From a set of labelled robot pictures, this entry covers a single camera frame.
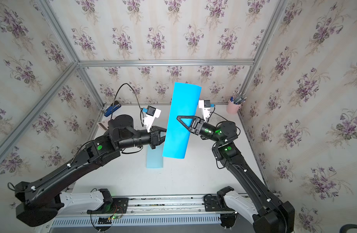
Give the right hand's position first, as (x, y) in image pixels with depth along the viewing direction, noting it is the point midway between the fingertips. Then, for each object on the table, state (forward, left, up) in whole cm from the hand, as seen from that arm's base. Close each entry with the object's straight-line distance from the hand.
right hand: (181, 121), depth 56 cm
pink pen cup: (+40, -38, -34) cm, 65 cm away
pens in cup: (+49, -44, -31) cm, 72 cm away
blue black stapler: (+45, +56, -39) cm, 81 cm away
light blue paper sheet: (+2, +16, -38) cm, 41 cm away
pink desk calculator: (+26, +57, -39) cm, 74 cm away
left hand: (-4, +2, -2) cm, 5 cm away
